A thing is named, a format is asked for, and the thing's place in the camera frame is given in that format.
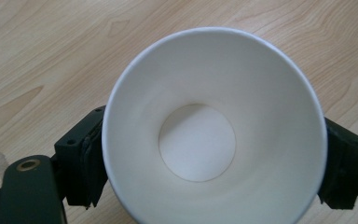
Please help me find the floral white paper cup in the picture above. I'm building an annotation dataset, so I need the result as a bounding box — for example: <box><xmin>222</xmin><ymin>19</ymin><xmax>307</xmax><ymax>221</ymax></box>
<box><xmin>102</xmin><ymin>26</ymin><xmax>329</xmax><ymax>224</ymax></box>

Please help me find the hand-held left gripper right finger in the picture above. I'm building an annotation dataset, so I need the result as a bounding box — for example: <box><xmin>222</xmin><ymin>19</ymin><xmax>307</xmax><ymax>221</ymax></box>
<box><xmin>318</xmin><ymin>117</ymin><xmax>358</xmax><ymax>210</ymax></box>

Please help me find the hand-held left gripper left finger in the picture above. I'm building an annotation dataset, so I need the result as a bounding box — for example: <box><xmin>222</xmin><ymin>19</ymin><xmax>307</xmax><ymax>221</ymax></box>
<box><xmin>54</xmin><ymin>105</ymin><xmax>110</xmax><ymax>209</ymax></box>

